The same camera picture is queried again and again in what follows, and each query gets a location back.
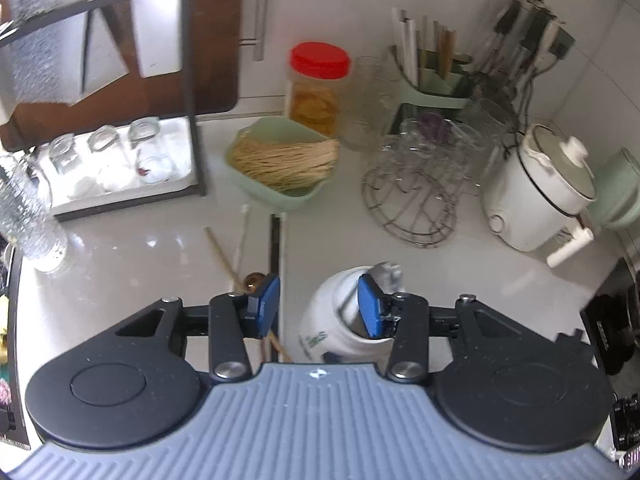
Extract wooden cutting board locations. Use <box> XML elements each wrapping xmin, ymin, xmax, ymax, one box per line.
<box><xmin>0</xmin><ymin>0</ymin><xmax>246</xmax><ymax>153</ymax></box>

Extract white plastic box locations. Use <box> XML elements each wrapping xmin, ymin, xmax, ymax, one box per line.
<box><xmin>130</xmin><ymin>0</ymin><xmax>183</xmax><ymax>78</ymax></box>
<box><xmin>82</xmin><ymin>10</ymin><xmax>126</xmax><ymax>96</ymax></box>

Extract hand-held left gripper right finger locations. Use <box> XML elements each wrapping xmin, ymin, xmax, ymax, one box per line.
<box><xmin>357</xmin><ymin>274</ymin><xmax>526</xmax><ymax>380</ymax></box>

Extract red-lidded plastic jar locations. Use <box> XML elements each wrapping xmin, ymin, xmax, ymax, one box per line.
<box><xmin>285</xmin><ymin>41</ymin><xmax>352</xmax><ymax>138</ymax></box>

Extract dried bean curd sticks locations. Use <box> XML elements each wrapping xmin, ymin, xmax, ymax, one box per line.
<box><xmin>230</xmin><ymin>130</ymin><xmax>341</xmax><ymax>193</ymax></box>

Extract mint green kettle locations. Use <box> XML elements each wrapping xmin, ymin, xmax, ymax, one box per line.
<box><xmin>585</xmin><ymin>146</ymin><xmax>640</xmax><ymax>231</ymax></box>

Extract tall clear glass pitcher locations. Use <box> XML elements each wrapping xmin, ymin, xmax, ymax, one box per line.
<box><xmin>342</xmin><ymin>55</ymin><xmax>401</xmax><ymax>151</ymax></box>

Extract green plastic basket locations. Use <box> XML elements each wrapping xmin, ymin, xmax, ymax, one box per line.
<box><xmin>224</xmin><ymin>116</ymin><xmax>341</xmax><ymax>211</ymax></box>

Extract wooden-handled utensil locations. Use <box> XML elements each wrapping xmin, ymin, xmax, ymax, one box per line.
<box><xmin>204</xmin><ymin>226</ymin><xmax>293</xmax><ymax>363</ymax></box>

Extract bubble-textured clear sheet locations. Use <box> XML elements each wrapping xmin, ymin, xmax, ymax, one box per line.
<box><xmin>0</xmin><ymin>0</ymin><xmax>93</xmax><ymax>111</ymax></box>

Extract tall textured glass jug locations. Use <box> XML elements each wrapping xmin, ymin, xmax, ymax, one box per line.
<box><xmin>470</xmin><ymin>97</ymin><xmax>521</xmax><ymax>171</ymax></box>

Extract white ceramic mug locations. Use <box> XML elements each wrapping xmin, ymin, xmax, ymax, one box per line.
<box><xmin>297</xmin><ymin>262</ymin><xmax>403</xmax><ymax>363</ymax></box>

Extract black induction cooktop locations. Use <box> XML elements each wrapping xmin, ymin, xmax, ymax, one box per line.
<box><xmin>580</xmin><ymin>257</ymin><xmax>640</xmax><ymax>376</ymax></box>

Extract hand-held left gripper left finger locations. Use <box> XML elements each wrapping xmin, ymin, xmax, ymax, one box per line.
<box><xmin>116</xmin><ymin>272</ymin><xmax>282</xmax><ymax>381</ymax></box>

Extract white electric cooker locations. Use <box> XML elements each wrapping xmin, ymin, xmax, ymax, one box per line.
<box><xmin>481</xmin><ymin>122</ymin><xmax>598</xmax><ymax>268</ymax></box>

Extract textured glass beer mug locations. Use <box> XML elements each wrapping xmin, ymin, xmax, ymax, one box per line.
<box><xmin>0</xmin><ymin>152</ymin><xmax>68</xmax><ymax>273</ymax></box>

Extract clear glass tumbler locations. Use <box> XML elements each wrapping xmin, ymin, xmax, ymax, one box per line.
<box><xmin>50</xmin><ymin>132</ymin><xmax>98</xmax><ymax>198</ymax></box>
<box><xmin>87</xmin><ymin>125</ymin><xmax>133</xmax><ymax>191</ymax></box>
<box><xmin>127</xmin><ymin>116</ymin><xmax>173</xmax><ymax>183</ymax></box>

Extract clear glass goblet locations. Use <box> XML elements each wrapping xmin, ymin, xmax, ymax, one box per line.
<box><xmin>445</xmin><ymin>120</ymin><xmax>501</xmax><ymax>183</ymax></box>
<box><xmin>387</xmin><ymin>117</ymin><xmax>448</xmax><ymax>166</ymax></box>

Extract upturned glasses on tray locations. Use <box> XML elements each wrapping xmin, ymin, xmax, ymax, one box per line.
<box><xmin>50</xmin><ymin>115</ymin><xmax>201</xmax><ymax>223</ymax></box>

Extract metal wire glass rack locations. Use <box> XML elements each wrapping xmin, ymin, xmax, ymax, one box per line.
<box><xmin>362</xmin><ymin>120</ymin><xmax>483</xmax><ymax>247</ymax></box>

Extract black metal shelf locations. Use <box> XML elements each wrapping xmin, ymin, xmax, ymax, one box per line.
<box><xmin>0</xmin><ymin>0</ymin><xmax>208</xmax><ymax>223</ymax></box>

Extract metal bar handle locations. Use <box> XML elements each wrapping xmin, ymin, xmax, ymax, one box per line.
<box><xmin>249</xmin><ymin>0</ymin><xmax>267</xmax><ymax>62</ymax></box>

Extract hanging kitchen utensils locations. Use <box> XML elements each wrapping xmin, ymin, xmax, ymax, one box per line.
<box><xmin>475</xmin><ymin>0</ymin><xmax>576</xmax><ymax>91</ymax></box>

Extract bunch of chopsticks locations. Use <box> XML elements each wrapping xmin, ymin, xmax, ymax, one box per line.
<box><xmin>390</xmin><ymin>7</ymin><xmax>458</xmax><ymax>86</ymax></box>

